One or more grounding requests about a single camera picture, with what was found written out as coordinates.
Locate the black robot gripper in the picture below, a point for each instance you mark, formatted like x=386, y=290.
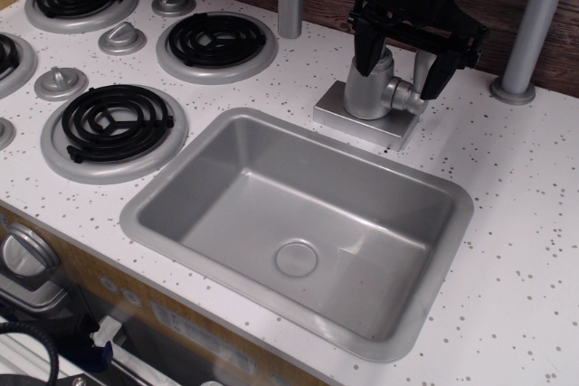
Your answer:
x=436, y=26

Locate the silver faucet lever handle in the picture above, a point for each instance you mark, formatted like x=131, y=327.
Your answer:
x=402, y=95

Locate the grey vertical support pole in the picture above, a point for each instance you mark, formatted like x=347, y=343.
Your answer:
x=515, y=86

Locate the silver toy faucet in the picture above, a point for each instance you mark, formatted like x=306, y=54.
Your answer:
x=355, y=106

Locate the back right stove burner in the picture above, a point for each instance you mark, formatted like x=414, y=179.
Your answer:
x=216, y=48

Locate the grey toy sink basin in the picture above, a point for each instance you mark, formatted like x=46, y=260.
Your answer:
x=348, y=245

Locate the silver knob back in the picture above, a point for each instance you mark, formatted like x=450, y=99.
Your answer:
x=172, y=8

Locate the silver knob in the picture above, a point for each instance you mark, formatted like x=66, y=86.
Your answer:
x=172, y=8
x=60, y=83
x=124, y=39

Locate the silver knob middle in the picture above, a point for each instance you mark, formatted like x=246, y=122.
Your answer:
x=124, y=39

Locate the front right stove burner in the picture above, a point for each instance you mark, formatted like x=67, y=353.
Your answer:
x=113, y=134

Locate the back left stove burner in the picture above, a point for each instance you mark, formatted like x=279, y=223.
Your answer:
x=77, y=16

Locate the silver knob front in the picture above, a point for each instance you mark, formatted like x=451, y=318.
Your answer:
x=60, y=83

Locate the left edge stove burner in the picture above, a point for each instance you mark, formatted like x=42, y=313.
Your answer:
x=18, y=63

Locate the silver knob left edge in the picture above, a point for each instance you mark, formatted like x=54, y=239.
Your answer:
x=7, y=133

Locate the silver oven dial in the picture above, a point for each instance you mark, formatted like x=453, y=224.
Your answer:
x=26, y=258

